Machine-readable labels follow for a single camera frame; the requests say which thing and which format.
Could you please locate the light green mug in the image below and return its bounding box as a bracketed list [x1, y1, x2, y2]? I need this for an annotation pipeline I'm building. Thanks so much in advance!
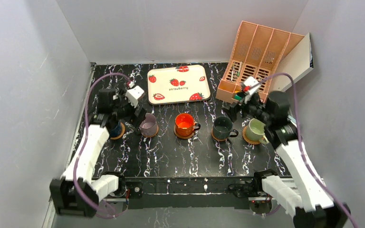
[245, 118, 269, 144]

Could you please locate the navy blue mug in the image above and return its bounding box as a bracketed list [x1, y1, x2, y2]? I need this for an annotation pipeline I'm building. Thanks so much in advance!
[109, 123, 123, 138]

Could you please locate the lilac mug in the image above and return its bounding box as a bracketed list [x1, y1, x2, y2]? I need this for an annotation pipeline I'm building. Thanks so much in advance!
[139, 113, 158, 131]

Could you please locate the dark green mug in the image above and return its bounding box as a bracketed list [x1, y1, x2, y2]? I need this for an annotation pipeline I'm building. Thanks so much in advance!
[211, 116, 239, 139]

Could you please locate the white strawberry tray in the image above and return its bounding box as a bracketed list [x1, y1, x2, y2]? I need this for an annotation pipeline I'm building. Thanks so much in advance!
[147, 65, 211, 105]

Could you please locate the orange mug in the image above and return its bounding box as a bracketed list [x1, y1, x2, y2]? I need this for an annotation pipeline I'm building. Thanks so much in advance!
[174, 113, 201, 136]

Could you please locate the dark ringed wooden coaster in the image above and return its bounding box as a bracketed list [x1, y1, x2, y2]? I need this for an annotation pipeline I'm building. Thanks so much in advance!
[173, 129, 196, 140]

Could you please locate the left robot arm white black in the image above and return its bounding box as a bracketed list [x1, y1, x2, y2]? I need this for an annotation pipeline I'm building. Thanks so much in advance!
[49, 86, 146, 218]

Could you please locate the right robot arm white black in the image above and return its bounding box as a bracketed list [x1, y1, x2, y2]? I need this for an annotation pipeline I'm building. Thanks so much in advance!
[223, 91, 350, 228]

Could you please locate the cork coaster far left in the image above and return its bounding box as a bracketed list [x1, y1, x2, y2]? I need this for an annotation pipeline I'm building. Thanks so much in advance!
[110, 123, 126, 141]

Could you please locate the woven rattan coaster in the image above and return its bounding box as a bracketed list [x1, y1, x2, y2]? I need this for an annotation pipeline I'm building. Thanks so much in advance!
[242, 126, 261, 145]

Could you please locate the smooth wooden coaster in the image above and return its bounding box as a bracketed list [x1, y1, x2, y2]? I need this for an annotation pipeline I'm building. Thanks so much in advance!
[141, 126, 159, 138]

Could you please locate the orange round coaster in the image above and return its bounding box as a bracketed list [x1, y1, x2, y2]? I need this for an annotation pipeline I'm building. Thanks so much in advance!
[211, 132, 228, 142]

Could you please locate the green yellow eraser block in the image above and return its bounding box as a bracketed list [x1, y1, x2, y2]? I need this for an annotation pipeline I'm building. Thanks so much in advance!
[233, 91, 245, 101]

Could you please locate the white binder folder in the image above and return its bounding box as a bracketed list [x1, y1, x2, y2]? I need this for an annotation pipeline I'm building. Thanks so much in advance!
[276, 33, 314, 83]

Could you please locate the pink desk file organizer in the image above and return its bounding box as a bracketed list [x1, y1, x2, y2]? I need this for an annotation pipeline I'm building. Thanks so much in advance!
[216, 21, 304, 103]

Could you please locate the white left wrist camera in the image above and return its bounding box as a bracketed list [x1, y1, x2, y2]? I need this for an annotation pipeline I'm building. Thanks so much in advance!
[125, 86, 145, 108]

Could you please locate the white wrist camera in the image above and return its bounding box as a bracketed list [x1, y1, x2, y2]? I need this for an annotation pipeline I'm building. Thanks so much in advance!
[125, 86, 145, 108]
[240, 76, 261, 104]

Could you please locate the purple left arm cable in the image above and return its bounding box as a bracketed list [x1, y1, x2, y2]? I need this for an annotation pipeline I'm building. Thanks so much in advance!
[72, 73, 134, 219]

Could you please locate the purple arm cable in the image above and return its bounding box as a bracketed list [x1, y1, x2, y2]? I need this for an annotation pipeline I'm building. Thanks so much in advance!
[249, 73, 359, 228]
[72, 73, 134, 219]

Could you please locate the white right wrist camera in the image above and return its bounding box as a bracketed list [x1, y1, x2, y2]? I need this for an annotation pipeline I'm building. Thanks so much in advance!
[240, 76, 261, 104]

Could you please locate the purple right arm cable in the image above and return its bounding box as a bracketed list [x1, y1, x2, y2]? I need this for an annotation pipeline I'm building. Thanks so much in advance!
[249, 73, 359, 228]

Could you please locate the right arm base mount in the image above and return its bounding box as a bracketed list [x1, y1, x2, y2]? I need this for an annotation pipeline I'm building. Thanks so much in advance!
[227, 178, 281, 218]

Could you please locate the aluminium front rail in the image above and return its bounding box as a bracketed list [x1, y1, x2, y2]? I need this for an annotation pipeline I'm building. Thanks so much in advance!
[42, 177, 339, 228]

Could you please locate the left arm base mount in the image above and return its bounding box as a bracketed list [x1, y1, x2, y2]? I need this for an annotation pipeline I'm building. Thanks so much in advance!
[106, 179, 144, 218]

